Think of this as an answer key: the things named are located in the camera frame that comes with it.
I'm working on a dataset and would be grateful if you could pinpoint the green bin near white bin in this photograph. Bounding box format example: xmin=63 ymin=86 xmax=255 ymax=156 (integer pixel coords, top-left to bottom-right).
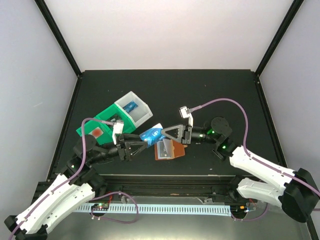
xmin=95 ymin=103 xmax=136 ymax=134

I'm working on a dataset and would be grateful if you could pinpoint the blue card in white bin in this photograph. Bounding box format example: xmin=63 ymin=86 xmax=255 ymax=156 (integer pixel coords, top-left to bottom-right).
xmin=123 ymin=101 xmax=138 ymax=114

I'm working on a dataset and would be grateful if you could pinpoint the right black frame post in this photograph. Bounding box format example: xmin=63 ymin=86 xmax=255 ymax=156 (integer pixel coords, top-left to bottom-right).
xmin=255 ymin=0 xmax=304 ymax=77

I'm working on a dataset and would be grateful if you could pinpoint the black frame post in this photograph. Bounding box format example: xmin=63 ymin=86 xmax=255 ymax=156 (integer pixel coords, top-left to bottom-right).
xmin=255 ymin=0 xmax=304 ymax=77
xmin=34 ymin=0 xmax=82 ymax=78

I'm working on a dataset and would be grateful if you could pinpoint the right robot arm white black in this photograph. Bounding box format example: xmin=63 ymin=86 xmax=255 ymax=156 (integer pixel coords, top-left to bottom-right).
xmin=161 ymin=117 xmax=320 ymax=223

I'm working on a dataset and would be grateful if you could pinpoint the green bin at end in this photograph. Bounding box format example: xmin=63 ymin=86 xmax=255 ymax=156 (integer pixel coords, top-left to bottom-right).
xmin=84 ymin=120 xmax=113 ymax=145

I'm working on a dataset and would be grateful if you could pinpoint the white slotted cable duct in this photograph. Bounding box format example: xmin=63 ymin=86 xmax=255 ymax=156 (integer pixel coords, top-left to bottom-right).
xmin=74 ymin=203 xmax=231 ymax=217

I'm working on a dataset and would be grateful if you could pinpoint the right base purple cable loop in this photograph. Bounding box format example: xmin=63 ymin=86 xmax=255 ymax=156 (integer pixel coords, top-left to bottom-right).
xmin=231 ymin=202 xmax=271 ymax=223

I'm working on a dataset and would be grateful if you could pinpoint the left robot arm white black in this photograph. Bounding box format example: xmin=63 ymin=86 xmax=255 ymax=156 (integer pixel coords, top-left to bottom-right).
xmin=4 ymin=133 xmax=148 ymax=240

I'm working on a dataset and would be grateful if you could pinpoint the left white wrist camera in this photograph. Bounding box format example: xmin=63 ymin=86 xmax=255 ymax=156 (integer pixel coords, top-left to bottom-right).
xmin=112 ymin=120 xmax=124 ymax=145

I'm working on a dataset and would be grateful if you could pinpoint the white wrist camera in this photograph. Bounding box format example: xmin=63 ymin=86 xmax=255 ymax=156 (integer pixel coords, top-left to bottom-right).
xmin=179 ymin=106 xmax=194 ymax=127
xmin=112 ymin=120 xmax=124 ymax=145

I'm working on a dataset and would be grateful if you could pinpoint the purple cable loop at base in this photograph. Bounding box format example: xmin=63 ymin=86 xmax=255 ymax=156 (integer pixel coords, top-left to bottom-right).
xmin=89 ymin=191 xmax=143 ymax=222

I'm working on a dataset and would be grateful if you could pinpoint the blue VIP card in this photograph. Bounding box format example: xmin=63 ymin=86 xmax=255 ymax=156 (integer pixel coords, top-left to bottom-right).
xmin=139 ymin=123 xmax=165 ymax=148

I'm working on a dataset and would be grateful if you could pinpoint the left black frame post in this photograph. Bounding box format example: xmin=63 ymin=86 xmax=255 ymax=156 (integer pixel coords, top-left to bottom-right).
xmin=34 ymin=0 xmax=82 ymax=78

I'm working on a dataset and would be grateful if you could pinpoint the brown leather card holder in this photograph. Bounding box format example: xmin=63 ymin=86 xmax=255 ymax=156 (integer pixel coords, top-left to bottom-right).
xmin=154 ymin=140 xmax=187 ymax=161

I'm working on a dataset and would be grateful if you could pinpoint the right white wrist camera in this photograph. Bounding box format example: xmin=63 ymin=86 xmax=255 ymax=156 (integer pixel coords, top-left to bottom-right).
xmin=179 ymin=106 xmax=194 ymax=127

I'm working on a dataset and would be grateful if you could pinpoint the red white card in bin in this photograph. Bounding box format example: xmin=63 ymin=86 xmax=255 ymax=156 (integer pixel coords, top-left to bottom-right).
xmin=90 ymin=127 xmax=104 ymax=139

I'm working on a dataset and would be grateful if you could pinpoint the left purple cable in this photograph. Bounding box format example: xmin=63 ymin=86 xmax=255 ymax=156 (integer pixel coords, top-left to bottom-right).
xmin=8 ymin=117 xmax=118 ymax=240

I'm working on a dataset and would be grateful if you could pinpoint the black aluminium front rail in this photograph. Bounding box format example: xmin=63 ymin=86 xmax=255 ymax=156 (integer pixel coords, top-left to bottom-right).
xmin=95 ymin=175 xmax=245 ymax=203

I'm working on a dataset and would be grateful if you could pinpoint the white plastic bin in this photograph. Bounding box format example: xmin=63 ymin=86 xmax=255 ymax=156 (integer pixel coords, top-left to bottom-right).
xmin=114 ymin=91 xmax=153 ymax=129

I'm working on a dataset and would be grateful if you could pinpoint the small circuit board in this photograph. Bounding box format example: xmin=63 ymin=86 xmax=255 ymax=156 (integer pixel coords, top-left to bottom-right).
xmin=91 ymin=203 xmax=109 ymax=212

